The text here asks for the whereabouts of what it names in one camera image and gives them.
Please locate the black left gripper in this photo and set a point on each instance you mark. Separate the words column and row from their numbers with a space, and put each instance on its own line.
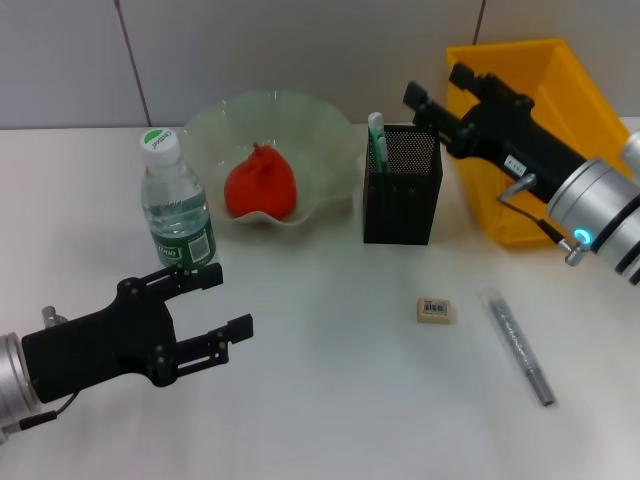
column 100, row 350

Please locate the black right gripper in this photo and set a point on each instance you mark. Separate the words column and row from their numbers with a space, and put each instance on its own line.
column 510, row 135

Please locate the green utility knife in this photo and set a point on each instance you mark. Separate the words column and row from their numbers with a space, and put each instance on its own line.
column 377, row 145

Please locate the clear green-label water bottle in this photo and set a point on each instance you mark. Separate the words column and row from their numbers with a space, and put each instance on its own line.
column 172, row 210

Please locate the red-orange toy orange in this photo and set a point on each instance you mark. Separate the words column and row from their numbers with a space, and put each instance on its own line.
column 260, row 185

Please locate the black mesh pen holder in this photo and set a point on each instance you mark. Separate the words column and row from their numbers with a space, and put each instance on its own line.
column 400, row 210

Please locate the green frosted glass fruit bowl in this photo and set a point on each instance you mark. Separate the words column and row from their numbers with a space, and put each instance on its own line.
column 315, row 135

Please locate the beige eraser with barcode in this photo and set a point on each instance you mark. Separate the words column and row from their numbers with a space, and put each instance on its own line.
column 434, row 311

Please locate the grey pen in clear wrapper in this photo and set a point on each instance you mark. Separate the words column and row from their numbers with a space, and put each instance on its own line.
column 520, row 350

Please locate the yellow plastic storage bin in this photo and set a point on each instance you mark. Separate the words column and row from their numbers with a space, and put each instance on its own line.
column 565, row 90

